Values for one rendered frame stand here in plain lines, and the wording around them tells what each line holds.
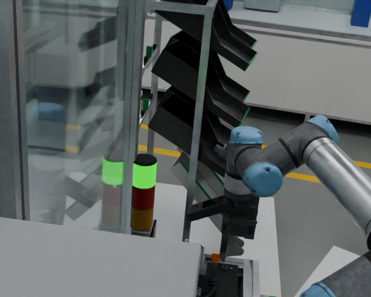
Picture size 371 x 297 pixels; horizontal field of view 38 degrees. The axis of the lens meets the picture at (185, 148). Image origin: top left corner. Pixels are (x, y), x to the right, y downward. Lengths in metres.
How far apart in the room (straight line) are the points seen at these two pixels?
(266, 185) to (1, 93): 0.78
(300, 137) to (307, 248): 2.38
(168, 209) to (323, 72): 3.41
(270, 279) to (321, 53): 3.64
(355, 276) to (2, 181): 0.58
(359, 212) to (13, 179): 0.67
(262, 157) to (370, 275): 0.39
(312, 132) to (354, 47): 4.02
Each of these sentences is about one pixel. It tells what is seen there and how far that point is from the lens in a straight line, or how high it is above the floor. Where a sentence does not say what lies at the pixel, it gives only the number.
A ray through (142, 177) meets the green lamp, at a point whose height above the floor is 1.39.
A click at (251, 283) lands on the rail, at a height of 0.95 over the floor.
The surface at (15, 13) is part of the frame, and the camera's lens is 0.45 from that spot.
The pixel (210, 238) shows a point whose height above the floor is 0.86.
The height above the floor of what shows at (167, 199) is 0.86.
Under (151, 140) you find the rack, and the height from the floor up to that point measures 1.14.
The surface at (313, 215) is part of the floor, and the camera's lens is 3.89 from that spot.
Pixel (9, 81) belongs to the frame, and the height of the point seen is 1.75.
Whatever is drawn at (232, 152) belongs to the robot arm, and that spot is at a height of 1.38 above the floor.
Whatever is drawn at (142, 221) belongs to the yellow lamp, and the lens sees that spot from 1.14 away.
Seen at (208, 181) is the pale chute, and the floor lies 1.10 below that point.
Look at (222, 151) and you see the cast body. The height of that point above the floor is 1.24.
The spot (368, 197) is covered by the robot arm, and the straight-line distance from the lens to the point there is 1.00.
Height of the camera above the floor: 1.89
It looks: 24 degrees down
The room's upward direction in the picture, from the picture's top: 5 degrees clockwise
